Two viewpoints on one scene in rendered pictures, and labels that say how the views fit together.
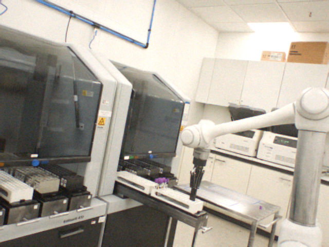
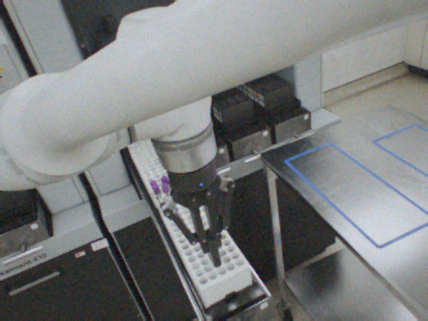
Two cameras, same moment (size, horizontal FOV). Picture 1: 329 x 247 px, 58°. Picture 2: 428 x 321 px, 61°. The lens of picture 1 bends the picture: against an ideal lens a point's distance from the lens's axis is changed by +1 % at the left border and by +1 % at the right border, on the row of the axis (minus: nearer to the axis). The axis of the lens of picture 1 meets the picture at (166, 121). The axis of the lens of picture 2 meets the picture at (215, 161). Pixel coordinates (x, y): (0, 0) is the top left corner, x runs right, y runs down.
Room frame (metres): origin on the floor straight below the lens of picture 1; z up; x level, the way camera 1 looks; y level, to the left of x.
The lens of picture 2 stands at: (1.26, -0.53, 1.41)
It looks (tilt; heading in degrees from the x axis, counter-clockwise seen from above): 35 degrees down; 37
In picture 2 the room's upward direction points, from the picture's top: 12 degrees counter-clockwise
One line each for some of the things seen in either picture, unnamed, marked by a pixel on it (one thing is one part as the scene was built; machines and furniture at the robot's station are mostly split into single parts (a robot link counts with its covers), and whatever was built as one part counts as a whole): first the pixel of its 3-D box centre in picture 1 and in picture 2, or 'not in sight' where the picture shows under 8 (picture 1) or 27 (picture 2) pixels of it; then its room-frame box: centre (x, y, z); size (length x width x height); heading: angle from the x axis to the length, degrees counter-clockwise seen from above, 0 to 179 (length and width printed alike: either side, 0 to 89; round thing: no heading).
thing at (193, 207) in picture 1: (176, 199); (198, 237); (1.66, -0.14, 0.83); 0.30 x 0.10 x 0.06; 55
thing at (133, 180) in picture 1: (135, 182); (156, 165); (1.84, 0.12, 0.83); 0.30 x 0.10 x 0.06; 55
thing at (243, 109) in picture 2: (153, 172); (236, 112); (2.14, 0.02, 0.85); 0.12 x 0.02 x 0.06; 144
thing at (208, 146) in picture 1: (204, 134); (157, 75); (1.59, -0.21, 1.24); 0.13 x 0.11 x 0.16; 152
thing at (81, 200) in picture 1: (47, 182); (18, 176); (1.70, 0.62, 0.78); 0.73 x 0.14 x 0.09; 55
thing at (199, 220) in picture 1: (156, 200); (181, 217); (1.73, -0.03, 0.78); 0.73 x 0.14 x 0.09; 55
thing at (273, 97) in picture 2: (165, 171); (277, 96); (2.26, -0.07, 0.85); 0.12 x 0.02 x 0.06; 144
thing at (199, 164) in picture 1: (198, 166); (194, 181); (1.60, -0.22, 1.06); 0.08 x 0.07 x 0.09; 145
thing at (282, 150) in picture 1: (289, 137); not in sight; (3.81, -1.60, 1.24); 0.62 x 0.56 x 0.69; 145
